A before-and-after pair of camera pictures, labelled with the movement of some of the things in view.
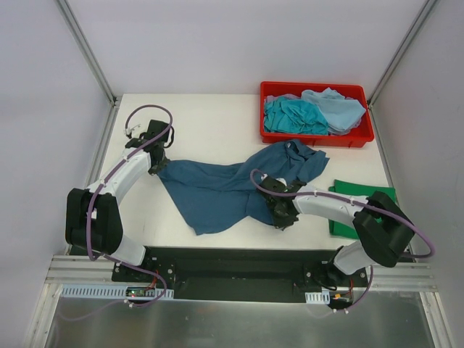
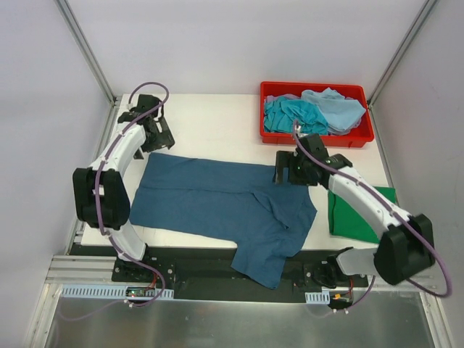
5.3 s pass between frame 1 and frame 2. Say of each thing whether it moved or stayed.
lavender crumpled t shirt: stayed
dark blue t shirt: moved
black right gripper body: moved
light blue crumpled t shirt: stayed
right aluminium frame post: stayed
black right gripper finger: moved
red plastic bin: stayed
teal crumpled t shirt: stayed
